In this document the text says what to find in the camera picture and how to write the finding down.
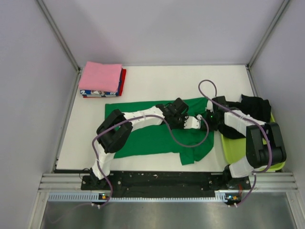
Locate lime green plastic basket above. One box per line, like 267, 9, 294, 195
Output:
221, 113, 285, 172

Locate folded blue printed t shirt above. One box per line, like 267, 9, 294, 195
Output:
79, 71, 125, 98

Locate folded pink t shirt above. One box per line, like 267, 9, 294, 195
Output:
79, 62, 122, 93

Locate grey slotted cable duct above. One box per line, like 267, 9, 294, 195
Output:
47, 189, 240, 204

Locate green t shirt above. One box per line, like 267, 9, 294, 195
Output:
105, 97, 214, 165

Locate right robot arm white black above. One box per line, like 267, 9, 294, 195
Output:
206, 96, 286, 189

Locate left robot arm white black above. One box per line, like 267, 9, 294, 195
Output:
90, 98, 200, 189

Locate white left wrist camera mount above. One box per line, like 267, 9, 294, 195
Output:
183, 114, 202, 129

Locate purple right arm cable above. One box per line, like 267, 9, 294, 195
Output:
198, 79, 272, 208

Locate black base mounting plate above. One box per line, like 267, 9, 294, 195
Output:
81, 171, 250, 197

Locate black t shirt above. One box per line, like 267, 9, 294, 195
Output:
218, 94, 271, 139

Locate aluminium frame rail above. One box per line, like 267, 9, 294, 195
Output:
39, 172, 298, 193

